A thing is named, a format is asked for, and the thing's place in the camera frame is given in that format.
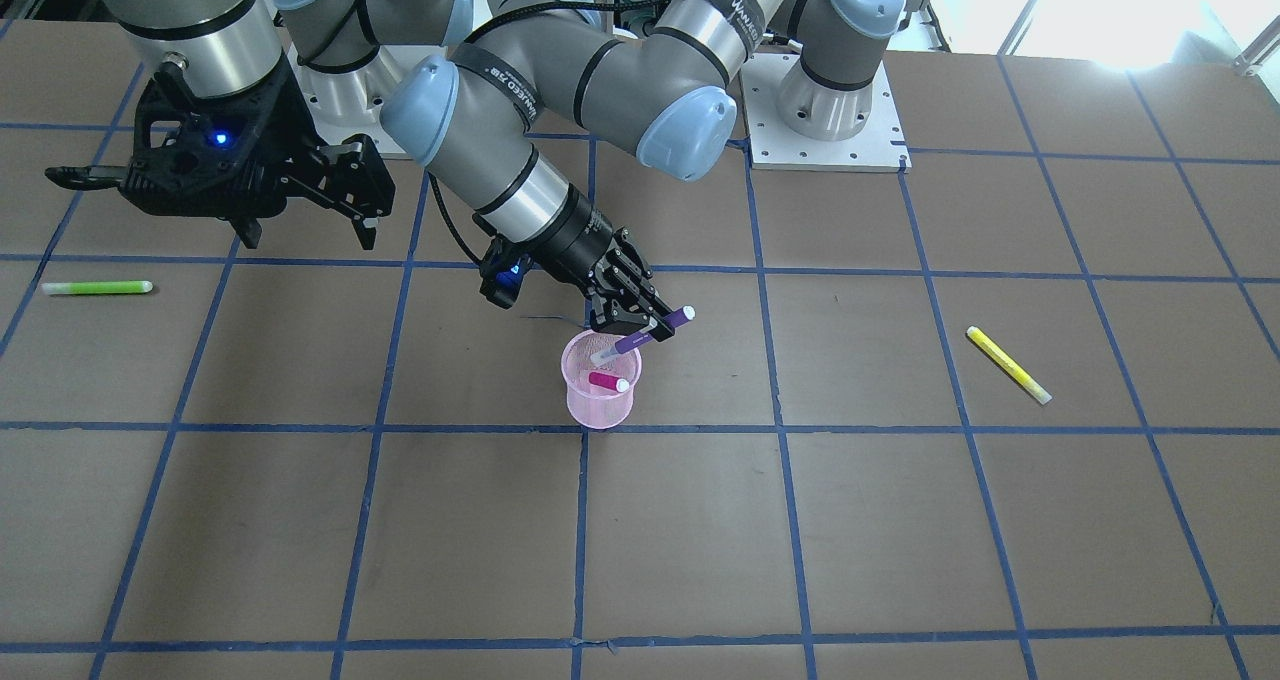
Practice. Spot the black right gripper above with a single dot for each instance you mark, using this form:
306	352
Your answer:
287	153

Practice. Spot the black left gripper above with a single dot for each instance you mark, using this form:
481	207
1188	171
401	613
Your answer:
577	239

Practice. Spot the purple marker pen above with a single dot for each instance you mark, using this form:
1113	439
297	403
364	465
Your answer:
618	348

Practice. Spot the pink marker pen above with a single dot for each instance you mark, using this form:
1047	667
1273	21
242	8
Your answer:
605	381

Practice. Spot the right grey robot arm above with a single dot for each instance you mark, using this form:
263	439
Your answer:
225	46

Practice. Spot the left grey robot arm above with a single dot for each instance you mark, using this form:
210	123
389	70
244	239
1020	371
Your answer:
664	99

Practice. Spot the pink mesh cup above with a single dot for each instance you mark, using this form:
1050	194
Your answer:
599	397

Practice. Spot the green highlighter pen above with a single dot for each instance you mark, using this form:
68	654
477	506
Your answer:
94	288

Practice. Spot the yellow highlighter pen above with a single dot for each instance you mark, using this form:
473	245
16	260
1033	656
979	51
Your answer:
1011	368

